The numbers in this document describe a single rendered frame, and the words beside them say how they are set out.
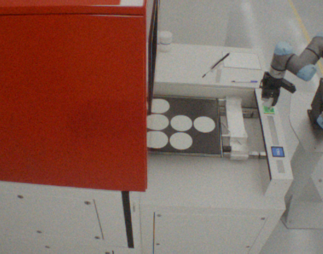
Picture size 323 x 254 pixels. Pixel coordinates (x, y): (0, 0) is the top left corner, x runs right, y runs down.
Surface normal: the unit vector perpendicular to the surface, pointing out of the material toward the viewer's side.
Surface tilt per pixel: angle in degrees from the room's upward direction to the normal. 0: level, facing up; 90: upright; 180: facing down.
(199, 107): 0
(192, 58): 0
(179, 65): 0
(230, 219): 90
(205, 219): 90
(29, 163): 90
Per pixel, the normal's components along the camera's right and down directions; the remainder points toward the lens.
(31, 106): -0.05, 0.73
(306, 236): 0.02, -0.68
